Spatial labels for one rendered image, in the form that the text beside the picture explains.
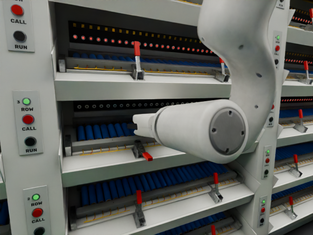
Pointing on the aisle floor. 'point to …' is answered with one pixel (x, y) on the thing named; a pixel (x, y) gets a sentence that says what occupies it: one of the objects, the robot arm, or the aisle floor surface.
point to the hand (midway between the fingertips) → (143, 123)
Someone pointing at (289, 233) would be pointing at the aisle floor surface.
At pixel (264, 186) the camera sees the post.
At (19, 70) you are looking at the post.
